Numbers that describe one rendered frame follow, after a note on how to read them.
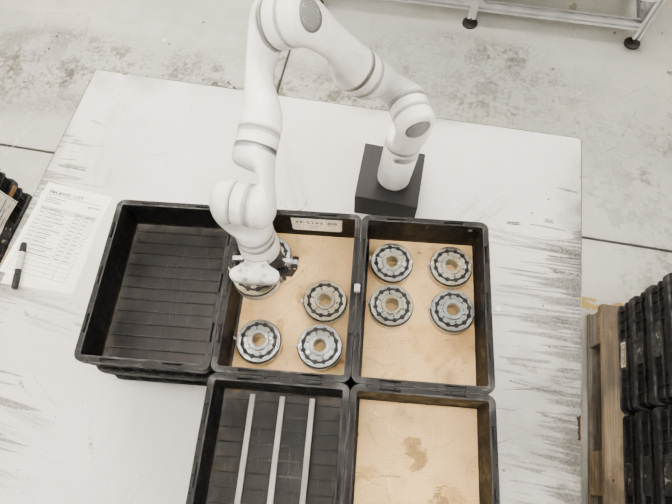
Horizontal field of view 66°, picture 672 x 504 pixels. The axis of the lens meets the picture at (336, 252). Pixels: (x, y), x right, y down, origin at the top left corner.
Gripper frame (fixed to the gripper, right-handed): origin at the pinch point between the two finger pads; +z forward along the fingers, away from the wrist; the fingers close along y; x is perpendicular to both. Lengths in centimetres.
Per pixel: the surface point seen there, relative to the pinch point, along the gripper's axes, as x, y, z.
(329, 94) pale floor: -135, 3, 101
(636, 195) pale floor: -88, -138, 101
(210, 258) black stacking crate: -9.7, 19.2, 16.9
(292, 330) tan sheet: 7.3, -3.8, 16.8
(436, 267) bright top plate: -10.3, -37.3, 14.4
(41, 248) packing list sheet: -14, 72, 29
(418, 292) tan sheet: -4.6, -33.4, 17.1
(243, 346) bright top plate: 12.7, 6.6, 13.8
